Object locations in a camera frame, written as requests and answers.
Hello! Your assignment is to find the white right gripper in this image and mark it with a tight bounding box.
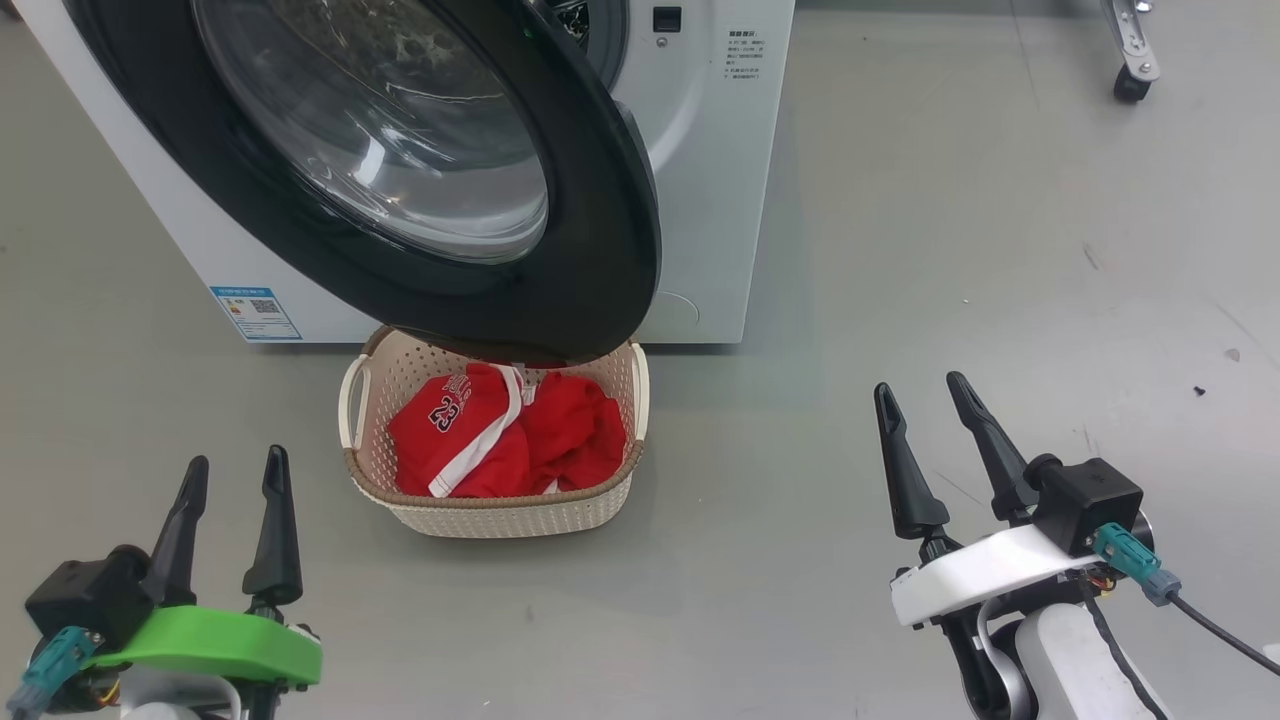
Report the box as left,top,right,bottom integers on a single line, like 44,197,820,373
873,371,1096,629

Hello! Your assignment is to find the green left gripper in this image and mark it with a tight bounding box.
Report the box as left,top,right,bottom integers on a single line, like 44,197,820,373
82,445,324,691

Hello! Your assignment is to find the red white-striped garment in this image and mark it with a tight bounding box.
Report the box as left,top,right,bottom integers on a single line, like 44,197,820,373
450,370,629,498

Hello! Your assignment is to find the black washing machine glass door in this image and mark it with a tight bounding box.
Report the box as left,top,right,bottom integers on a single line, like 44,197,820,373
62,0,663,366

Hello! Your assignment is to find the cream perforated laundry basket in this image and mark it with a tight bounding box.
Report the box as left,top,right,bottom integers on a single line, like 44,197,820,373
338,325,651,539

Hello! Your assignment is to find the white washing machine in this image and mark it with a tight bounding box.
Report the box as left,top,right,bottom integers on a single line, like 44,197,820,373
10,0,798,346

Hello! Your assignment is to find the left black cable teal plug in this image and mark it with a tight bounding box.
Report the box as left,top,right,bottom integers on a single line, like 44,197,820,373
5,625,101,720

